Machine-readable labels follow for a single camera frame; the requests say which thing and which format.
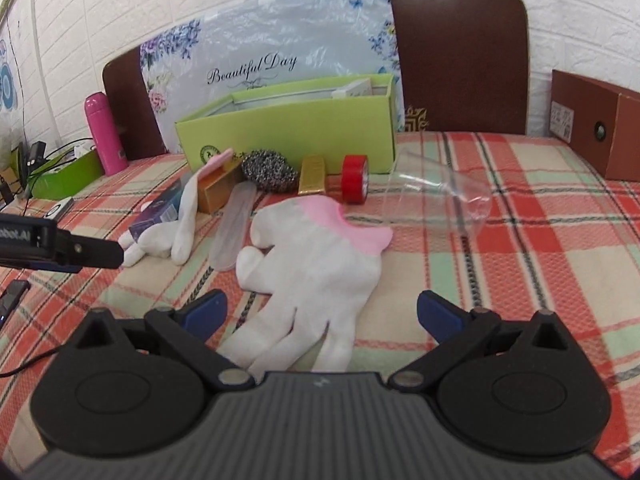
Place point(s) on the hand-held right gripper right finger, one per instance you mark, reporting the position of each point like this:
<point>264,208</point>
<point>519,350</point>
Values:
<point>440,316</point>

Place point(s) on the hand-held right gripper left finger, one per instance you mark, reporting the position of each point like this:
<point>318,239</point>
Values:
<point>207,310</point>

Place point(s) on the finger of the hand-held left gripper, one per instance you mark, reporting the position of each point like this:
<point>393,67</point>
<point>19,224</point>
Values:
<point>90,252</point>

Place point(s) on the white glove with pink cuff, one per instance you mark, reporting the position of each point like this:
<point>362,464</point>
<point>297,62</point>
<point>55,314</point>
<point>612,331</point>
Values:
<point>310,270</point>
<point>160,240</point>

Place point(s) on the steel wool scourer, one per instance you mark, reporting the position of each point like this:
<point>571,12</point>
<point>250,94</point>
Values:
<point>270,170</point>

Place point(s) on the red tape roll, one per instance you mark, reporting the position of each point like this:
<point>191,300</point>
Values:
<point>352,177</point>

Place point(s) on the light green cardboard box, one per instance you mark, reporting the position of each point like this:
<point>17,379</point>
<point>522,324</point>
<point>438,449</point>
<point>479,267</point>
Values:
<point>300,130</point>

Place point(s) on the white medicine box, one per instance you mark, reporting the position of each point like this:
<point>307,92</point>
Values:
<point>355,89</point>

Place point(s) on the white flat power bank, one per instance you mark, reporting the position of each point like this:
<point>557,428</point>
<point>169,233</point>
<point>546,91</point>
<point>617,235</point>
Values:
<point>59,208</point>

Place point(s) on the dark green open box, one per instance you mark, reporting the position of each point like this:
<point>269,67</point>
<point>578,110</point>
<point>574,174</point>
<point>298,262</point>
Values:
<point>65,175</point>

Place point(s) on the purple box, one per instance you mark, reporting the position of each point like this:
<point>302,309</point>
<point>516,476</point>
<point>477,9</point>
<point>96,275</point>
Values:
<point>157,210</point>

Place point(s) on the translucent white oblong case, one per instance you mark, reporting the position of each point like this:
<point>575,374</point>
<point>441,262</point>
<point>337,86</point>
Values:
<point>232,230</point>

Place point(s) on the black electronic device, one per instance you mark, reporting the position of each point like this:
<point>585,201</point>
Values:
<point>35,155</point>

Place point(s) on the plaid blanket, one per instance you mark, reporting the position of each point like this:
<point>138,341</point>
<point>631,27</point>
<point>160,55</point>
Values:
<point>525,260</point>

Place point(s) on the white charger plug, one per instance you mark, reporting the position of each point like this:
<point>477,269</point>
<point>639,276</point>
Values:
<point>84,150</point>

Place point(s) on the pink thermos bottle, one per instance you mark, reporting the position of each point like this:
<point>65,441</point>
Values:
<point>105,140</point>

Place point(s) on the brown and gold box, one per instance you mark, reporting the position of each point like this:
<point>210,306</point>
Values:
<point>217,190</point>

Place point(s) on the clear plastic cup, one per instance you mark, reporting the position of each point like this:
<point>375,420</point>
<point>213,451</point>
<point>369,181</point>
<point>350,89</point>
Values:
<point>430,185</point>

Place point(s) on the small gold bar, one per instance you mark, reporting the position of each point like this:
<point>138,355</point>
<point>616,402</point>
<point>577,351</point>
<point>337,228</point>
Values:
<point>312,175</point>

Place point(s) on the brown cardboard box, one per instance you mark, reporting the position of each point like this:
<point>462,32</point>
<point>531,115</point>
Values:
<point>585,110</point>

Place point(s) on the brown wooden headboard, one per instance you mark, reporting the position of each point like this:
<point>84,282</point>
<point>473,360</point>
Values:
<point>460,60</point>

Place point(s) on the floral packaged pillow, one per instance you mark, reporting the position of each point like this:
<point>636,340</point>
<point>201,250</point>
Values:
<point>250,35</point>

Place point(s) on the blue wall sticker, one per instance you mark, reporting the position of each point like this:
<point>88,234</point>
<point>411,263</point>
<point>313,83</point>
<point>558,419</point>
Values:
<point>6,85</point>

